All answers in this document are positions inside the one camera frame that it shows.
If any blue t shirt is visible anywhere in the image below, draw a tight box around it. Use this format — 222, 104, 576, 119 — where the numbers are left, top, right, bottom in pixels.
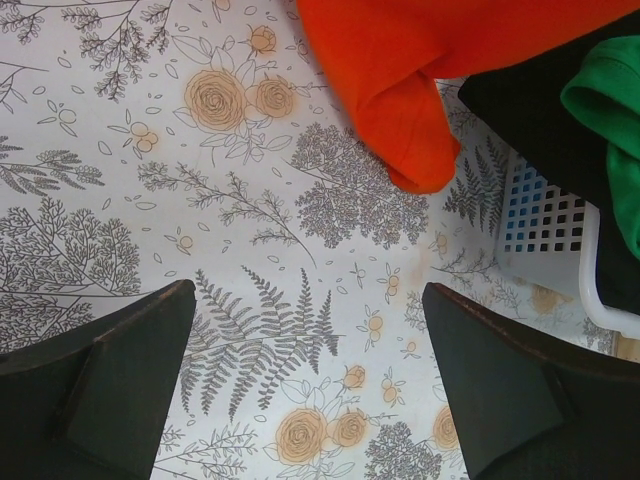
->
503, 164, 547, 253

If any black t shirt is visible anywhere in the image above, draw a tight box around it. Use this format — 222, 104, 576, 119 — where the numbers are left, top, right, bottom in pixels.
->
459, 11, 639, 313

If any white plastic basket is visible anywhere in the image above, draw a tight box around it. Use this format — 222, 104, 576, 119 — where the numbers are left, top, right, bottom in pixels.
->
496, 150, 639, 340

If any floral table cloth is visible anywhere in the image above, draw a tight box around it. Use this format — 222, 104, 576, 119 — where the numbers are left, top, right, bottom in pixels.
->
1, 1, 617, 479

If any orange t shirt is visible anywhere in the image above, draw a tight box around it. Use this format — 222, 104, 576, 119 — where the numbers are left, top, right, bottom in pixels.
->
297, 0, 639, 194

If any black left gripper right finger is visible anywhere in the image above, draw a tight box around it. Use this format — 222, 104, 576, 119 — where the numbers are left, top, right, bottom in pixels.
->
422, 283, 639, 479

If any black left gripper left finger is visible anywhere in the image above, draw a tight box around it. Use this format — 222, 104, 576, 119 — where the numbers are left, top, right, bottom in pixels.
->
1, 280, 196, 479

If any green t shirt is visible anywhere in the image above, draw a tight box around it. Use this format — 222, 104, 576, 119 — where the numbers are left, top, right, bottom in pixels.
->
561, 35, 639, 256

